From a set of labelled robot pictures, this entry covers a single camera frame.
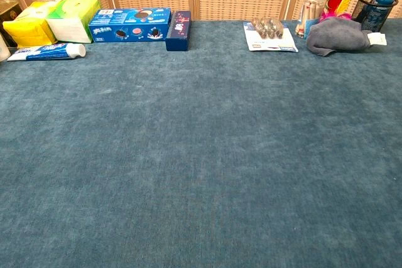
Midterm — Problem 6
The green tissue pack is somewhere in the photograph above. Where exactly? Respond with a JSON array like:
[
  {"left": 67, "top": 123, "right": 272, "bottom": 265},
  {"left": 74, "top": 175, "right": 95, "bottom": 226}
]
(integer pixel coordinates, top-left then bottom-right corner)
[{"left": 45, "top": 0, "right": 102, "bottom": 44}]

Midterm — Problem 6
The battery blister pack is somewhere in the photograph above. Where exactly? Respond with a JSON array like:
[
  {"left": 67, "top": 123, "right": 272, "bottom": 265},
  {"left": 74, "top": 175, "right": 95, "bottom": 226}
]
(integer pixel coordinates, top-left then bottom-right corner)
[{"left": 243, "top": 16, "right": 299, "bottom": 53}]

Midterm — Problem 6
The dark blue small box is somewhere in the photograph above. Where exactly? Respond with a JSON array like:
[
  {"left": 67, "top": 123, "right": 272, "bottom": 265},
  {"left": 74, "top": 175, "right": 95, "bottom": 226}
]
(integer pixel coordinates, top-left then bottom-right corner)
[{"left": 165, "top": 10, "right": 192, "bottom": 52}]

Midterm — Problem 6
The dark gold tin box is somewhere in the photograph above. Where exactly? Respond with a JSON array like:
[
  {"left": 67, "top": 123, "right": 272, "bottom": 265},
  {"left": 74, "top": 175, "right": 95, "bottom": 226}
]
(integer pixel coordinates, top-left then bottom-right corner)
[{"left": 0, "top": 0, "right": 24, "bottom": 48}]

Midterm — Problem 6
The blue Oreo cookie box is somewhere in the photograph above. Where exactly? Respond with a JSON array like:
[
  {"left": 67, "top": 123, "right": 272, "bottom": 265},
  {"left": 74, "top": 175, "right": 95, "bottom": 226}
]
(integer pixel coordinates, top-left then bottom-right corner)
[{"left": 88, "top": 8, "right": 173, "bottom": 43}]

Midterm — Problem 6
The black mesh pen holder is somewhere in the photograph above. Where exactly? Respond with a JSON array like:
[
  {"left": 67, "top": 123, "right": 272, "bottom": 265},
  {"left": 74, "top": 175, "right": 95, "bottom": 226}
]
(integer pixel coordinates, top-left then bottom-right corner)
[{"left": 350, "top": 0, "right": 399, "bottom": 33}]

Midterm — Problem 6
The grey folded cloth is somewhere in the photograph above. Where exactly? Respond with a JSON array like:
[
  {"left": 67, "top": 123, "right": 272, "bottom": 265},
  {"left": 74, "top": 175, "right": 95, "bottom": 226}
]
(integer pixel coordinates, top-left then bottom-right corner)
[{"left": 306, "top": 17, "right": 388, "bottom": 57}]

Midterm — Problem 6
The yellow tissue pack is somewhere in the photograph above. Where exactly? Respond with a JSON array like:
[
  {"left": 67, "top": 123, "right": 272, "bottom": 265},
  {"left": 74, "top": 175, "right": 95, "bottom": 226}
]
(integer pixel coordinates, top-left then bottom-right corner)
[{"left": 2, "top": 0, "right": 63, "bottom": 48}]

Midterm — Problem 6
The blue white toothpaste tube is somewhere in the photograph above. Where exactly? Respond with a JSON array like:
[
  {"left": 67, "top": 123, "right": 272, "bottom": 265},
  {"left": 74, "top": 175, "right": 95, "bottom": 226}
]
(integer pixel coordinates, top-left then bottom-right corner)
[{"left": 7, "top": 43, "right": 87, "bottom": 62}]

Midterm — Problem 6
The clear glass jar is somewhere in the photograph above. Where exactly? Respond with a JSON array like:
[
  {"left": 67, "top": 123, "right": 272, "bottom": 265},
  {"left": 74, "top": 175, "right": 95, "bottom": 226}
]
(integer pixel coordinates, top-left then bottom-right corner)
[{"left": 295, "top": 0, "right": 329, "bottom": 40}]

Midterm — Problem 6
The blue-green table cloth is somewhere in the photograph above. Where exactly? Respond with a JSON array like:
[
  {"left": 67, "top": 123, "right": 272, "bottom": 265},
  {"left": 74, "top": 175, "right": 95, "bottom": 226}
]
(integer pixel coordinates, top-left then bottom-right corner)
[{"left": 0, "top": 18, "right": 402, "bottom": 268}]

